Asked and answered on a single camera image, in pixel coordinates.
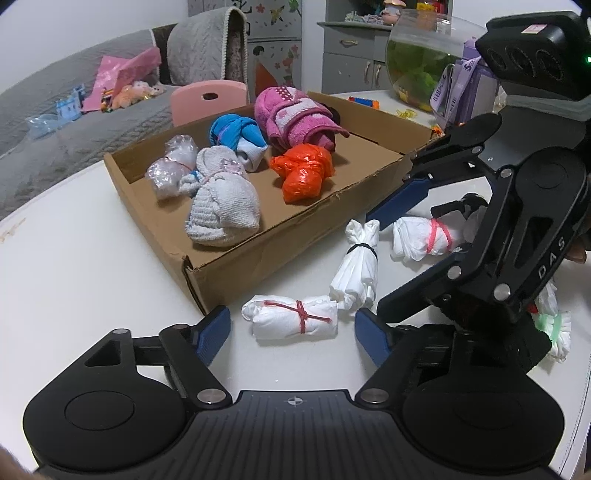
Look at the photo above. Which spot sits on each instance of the white desktop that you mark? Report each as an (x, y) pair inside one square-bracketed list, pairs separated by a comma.
[(92, 277)]

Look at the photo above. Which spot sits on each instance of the person's right hand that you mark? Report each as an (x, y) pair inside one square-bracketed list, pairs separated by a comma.
[(579, 254)]

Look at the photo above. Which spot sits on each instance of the glass fish bowl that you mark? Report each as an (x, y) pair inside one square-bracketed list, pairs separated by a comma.
[(420, 60)]

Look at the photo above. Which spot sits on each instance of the pink towel roll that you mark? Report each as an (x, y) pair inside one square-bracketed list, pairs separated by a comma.
[(295, 115)]

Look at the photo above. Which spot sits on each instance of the clear blue plastic bag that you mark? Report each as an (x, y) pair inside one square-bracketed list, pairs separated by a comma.
[(41, 127)]

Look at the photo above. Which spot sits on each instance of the grey quilted sofa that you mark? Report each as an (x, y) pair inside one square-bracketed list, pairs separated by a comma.
[(69, 152)]

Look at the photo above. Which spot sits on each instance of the purple water bottle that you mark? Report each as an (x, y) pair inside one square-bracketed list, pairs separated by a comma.
[(471, 87)]

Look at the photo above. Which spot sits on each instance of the grey white towel roll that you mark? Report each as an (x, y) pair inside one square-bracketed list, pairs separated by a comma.
[(226, 203)]

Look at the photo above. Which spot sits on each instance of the colourful building block strip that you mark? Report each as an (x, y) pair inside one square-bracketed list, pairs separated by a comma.
[(364, 102)]

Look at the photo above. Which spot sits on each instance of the orange plastic bag bundle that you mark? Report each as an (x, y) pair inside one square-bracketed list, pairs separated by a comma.
[(302, 173)]

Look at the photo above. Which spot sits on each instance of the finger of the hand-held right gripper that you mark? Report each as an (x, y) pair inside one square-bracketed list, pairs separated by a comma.
[(415, 290), (401, 198)]

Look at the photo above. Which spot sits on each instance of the white cloth bundle black band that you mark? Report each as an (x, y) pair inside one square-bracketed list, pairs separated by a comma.
[(355, 272)]

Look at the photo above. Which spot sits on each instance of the refrigerator with flower decals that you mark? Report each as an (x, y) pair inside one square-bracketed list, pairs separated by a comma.
[(272, 46)]

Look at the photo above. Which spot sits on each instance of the white cloth bundle green band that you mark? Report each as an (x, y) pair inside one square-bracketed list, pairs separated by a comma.
[(556, 327)]

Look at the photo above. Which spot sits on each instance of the pink plastic chair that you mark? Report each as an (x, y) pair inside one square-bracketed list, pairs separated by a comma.
[(207, 104)]

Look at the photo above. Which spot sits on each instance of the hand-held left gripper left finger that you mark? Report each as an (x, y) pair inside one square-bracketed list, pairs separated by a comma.
[(212, 332)]

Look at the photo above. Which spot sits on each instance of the pink plastic bag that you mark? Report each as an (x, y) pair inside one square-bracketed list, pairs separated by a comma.
[(124, 74)]

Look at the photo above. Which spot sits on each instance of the brown cardboard box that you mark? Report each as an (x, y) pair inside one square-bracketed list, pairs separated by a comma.
[(286, 217)]

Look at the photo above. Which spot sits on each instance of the grey cabinet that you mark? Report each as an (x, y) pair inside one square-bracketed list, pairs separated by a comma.
[(351, 60)]

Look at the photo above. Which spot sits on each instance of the pink mushroom ornament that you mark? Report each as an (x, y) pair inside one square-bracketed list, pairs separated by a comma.
[(392, 11)]

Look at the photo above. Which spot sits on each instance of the white cloth bundle red band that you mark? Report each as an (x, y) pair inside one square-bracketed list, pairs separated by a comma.
[(286, 321)]

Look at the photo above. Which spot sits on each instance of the white cloth bundle pink band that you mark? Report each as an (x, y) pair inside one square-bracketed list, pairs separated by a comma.
[(415, 240)]

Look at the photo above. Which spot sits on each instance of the clear plastic bag bundle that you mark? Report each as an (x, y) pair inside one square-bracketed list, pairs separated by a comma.
[(168, 170)]

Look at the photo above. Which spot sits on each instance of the plush toy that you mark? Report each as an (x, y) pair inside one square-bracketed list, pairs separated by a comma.
[(131, 94)]

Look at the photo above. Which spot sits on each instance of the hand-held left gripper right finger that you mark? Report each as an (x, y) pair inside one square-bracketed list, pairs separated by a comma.
[(374, 334)]

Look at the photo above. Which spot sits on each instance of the blue sock bundle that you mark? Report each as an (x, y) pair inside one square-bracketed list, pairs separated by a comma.
[(235, 134)]

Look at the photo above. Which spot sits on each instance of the blue toy castle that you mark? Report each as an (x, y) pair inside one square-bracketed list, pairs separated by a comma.
[(70, 105)]

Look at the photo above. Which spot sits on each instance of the yellow hair clip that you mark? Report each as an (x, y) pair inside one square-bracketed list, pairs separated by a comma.
[(406, 113)]

